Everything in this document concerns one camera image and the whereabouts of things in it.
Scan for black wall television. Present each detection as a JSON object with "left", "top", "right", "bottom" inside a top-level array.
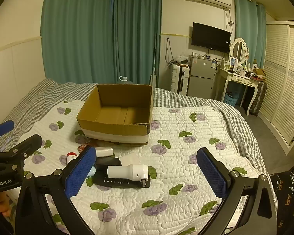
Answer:
[{"left": 191, "top": 23, "right": 231, "bottom": 53}]

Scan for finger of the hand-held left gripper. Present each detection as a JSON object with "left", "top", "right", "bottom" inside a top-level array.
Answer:
[
  {"left": 5, "top": 134, "right": 43, "bottom": 163},
  {"left": 0, "top": 120, "right": 15, "bottom": 139}
]

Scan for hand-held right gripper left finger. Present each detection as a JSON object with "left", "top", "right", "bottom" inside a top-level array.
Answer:
[{"left": 15, "top": 146, "right": 97, "bottom": 235}]

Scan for grey checked bedsheet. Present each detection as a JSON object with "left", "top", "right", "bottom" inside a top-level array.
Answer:
[{"left": 0, "top": 78, "right": 265, "bottom": 174}]

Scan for white cylindrical electric device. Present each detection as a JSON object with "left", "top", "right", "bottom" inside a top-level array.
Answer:
[{"left": 107, "top": 164, "right": 150, "bottom": 180}]

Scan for white bottle with red cap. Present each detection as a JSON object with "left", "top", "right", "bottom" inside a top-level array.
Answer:
[{"left": 66, "top": 152, "right": 79, "bottom": 164}]

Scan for white pole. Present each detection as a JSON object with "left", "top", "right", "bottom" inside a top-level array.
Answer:
[{"left": 150, "top": 33, "right": 160, "bottom": 87}]

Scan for teal curtain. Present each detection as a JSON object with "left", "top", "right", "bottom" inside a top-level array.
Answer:
[
  {"left": 111, "top": 0, "right": 162, "bottom": 89},
  {"left": 235, "top": 0, "right": 267, "bottom": 70},
  {"left": 40, "top": 0, "right": 115, "bottom": 84}
]

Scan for white square box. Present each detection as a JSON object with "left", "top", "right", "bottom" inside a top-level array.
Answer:
[{"left": 119, "top": 153, "right": 142, "bottom": 165}]

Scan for white dressing table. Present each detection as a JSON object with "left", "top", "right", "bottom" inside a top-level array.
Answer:
[{"left": 219, "top": 67, "right": 259, "bottom": 115}]

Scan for person's left hand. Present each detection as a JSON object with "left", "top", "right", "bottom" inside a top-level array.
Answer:
[{"left": 0, "top": 192, "right": 12, "bottom": 218}]

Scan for brown cardboard box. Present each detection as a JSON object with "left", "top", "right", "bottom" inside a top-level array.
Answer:
[{"left": 76, "top": 84, "right": 153, "bottom": 145}]

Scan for black remote control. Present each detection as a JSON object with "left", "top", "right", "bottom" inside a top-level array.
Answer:
[{"left": 92, "top": 165, "right": 151, "bottom": 189}]

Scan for white louvred wardrobe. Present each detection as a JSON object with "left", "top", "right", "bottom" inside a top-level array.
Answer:
[{"left": 258, "top": 21, "right": 294, "bottom": 152}]

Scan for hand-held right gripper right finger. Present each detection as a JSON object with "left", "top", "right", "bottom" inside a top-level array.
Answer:
[{"left": 196, "top": 147, "right": 278, "bottom": 235}]

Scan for white floral quilt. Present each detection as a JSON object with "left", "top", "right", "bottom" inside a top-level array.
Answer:
[{"left": 15, "top": 99, "right": 277, "bottom": 235}]

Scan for dark suitcase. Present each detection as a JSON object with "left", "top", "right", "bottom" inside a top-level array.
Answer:
[{"left": 249, "top": 80, "right": 267, "bottom": 117}]

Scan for hanging wall cables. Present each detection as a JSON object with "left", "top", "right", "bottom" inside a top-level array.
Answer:
[{"left": 165, "top": 37, "right": 175, "bottom": 67}]

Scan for small black box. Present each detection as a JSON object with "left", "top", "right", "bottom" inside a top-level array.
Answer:
[{"left": 95, "top": 157, "right": 121, "bottom": 166}]

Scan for blue plastic basket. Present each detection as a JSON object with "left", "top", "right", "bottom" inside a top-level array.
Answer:
[{"left": 223, "top": 92, "right": 240, "bottom": 107}]

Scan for white oval vanity mirror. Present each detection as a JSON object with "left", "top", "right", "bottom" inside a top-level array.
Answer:
[{"left": 229, "top": 37, "right": 250, "bottom": 66}]

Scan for dark printed clothing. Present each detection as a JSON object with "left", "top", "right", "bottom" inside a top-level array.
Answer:
[{"left": 269, "top": 160, "right": 294, "bottom": 235}]

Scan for grey small fridge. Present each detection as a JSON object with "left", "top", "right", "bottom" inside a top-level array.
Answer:
[{"left": 187, "top": 56, "right": 217, "bottom": 100}]

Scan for pink patterned box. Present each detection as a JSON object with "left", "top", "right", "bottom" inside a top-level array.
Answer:
[{"left": 78, "top": 144, "right": 95, "bottom": 155}]

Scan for small white box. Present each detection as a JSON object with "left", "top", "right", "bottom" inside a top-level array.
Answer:
[{"left": 95, "top": 147, "right": 113, "bottom": 157}]

